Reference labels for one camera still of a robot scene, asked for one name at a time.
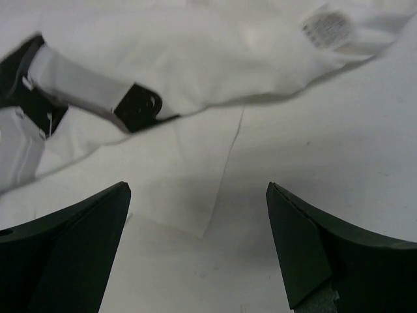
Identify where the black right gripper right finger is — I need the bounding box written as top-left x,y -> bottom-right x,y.
266,183 -> 416,312

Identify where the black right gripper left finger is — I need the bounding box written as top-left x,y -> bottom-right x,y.
1,182 -> 131,313

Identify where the white t-shirt black graphic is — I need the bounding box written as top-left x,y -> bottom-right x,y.
1,1 -> 416,191

